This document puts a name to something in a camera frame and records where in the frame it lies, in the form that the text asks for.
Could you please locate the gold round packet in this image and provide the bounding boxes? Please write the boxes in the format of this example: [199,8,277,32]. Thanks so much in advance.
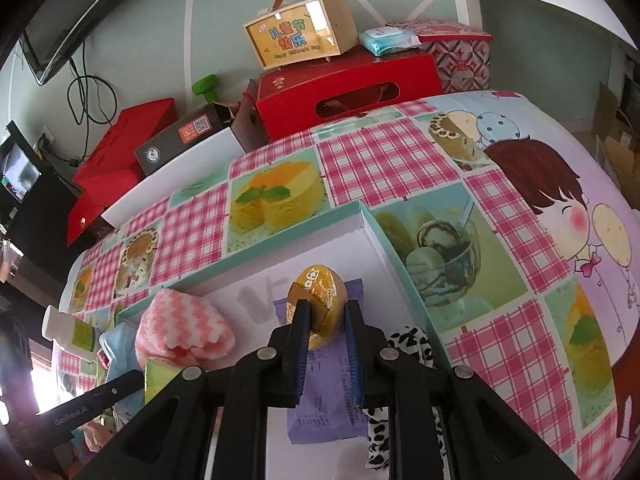
[286,264,347,351]

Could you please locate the wooden box with handle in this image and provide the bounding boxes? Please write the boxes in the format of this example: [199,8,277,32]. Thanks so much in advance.
[243,0,360,71]

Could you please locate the black monitor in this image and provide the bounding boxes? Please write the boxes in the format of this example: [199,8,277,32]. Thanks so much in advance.
[22,0,166,86]

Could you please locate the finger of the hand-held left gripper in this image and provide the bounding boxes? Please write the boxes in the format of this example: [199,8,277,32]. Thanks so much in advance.
[92,370,146,403]

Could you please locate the red box with handle slot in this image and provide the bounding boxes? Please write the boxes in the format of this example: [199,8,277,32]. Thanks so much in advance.
[243,52,446,143]

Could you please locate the shallow teal cardboard tray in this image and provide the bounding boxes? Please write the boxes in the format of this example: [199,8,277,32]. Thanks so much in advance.
[116,202,451,480]

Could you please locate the red gift box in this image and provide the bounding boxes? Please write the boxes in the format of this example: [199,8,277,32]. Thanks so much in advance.
[67,180,117,246]
[74,97,178,196]

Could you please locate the white plastic bottle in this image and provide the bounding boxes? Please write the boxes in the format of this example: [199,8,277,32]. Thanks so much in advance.
[42,305,98,361]

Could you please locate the blue wet wipes pack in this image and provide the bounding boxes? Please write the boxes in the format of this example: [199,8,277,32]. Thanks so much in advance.
[360,27,421,56]

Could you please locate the black white spotted scrunchie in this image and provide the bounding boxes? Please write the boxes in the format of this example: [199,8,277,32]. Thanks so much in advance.
[365,327,443,471]

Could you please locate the black cable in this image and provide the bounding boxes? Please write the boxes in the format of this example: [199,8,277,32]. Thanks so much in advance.
[67,42,118,126]

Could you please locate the blue face mask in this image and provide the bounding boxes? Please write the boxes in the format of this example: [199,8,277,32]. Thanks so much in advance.
[100,322,151,386]

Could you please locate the black cardboard box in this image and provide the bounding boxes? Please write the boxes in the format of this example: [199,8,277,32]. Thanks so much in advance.
[134,105,236,177]

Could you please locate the cardboard boxes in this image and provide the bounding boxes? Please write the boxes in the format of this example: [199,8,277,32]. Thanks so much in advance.
[595,80,640,201]

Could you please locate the black file rack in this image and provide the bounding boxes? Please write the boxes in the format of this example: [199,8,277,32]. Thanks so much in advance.
[0,122,45,206]

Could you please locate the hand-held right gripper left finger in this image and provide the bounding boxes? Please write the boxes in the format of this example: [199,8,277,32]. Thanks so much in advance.
[102,299,313,480]

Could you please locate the green dumbbell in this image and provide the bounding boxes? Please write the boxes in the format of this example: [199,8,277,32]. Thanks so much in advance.
[192,75,221,98]

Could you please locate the pink white knit cloth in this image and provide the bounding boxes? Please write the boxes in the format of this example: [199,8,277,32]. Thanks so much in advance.
[135,290,236,366]

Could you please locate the red patterned box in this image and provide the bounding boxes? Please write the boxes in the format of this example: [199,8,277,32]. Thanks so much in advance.
[385,20,493,93]

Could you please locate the purple packet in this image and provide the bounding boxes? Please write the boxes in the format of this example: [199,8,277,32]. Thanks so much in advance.
[272,277,371,443]

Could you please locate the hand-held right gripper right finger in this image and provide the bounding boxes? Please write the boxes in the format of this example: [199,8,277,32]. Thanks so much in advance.
[344,300,566,480]

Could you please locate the white chair back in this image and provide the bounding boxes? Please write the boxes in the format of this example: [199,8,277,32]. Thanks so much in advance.
[102,127,246,226]

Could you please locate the green tissue pack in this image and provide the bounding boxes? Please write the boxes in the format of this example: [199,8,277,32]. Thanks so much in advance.
[144,357,185,403]

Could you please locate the black cabinet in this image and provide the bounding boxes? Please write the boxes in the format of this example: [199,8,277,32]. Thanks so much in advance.
[0,160,101,311]

